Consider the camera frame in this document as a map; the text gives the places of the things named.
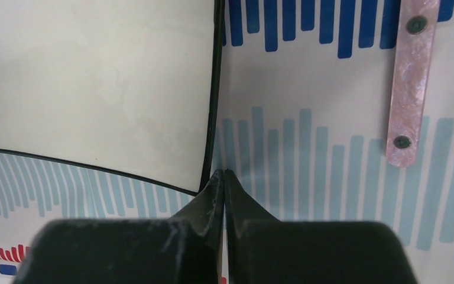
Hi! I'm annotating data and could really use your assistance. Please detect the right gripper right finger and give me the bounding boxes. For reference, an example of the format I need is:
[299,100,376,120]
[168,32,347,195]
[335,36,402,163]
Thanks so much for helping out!
[224,170,417,283]

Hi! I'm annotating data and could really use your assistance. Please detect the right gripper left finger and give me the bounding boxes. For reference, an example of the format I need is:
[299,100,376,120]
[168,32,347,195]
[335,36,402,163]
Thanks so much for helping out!
[14,170,224,283]

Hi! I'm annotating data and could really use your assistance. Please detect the patterned cloth napkin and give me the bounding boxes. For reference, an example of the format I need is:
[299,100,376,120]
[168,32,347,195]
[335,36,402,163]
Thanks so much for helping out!
[0,1,454,283]

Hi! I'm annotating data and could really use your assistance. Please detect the white square plate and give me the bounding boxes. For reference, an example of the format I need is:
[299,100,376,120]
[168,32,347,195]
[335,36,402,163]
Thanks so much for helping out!
[0,1,225,195]

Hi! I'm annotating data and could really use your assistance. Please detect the silver spoon pink handle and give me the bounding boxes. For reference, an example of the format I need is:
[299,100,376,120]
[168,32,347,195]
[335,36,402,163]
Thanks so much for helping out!
[385,0,440,167]

